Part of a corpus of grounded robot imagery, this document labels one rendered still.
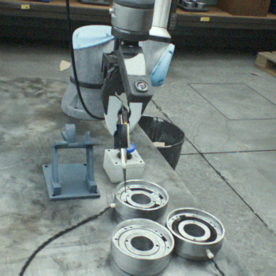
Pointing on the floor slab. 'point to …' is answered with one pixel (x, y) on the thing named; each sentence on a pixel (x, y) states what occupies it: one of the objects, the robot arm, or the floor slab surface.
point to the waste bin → (164, 137)
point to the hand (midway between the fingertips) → (121, 131)
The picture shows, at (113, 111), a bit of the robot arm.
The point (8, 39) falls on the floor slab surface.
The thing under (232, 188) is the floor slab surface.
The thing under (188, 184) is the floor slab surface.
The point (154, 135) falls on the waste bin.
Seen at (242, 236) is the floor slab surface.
